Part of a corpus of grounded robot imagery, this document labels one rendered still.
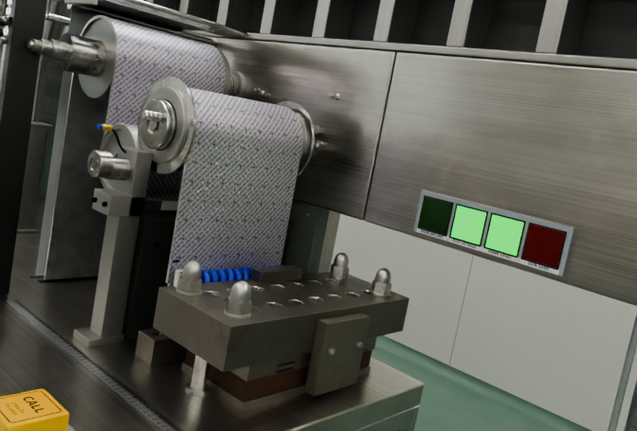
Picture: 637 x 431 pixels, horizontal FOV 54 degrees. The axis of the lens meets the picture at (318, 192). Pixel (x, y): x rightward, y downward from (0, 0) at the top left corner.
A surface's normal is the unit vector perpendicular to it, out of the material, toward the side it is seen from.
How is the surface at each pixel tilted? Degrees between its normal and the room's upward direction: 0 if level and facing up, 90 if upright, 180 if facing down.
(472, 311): 90
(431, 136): 90
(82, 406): 0
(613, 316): 90
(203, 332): 90
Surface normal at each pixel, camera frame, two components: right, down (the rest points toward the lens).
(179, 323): -0.66, -0.04
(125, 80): 0.72, 0.24
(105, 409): 0.18, -0.98
